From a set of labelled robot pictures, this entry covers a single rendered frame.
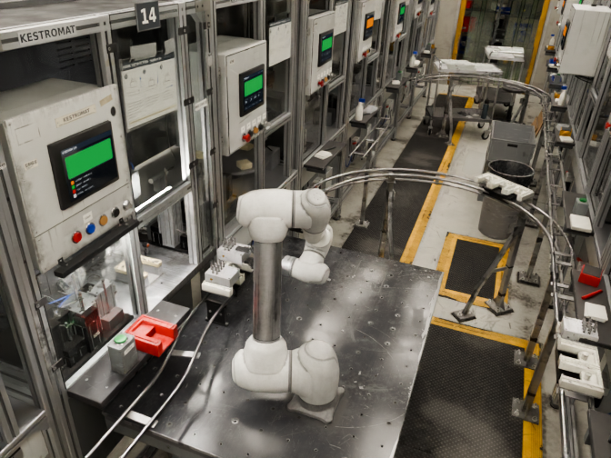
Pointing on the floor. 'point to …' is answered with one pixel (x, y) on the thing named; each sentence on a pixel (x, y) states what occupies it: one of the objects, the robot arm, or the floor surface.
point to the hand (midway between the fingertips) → (243, 253)
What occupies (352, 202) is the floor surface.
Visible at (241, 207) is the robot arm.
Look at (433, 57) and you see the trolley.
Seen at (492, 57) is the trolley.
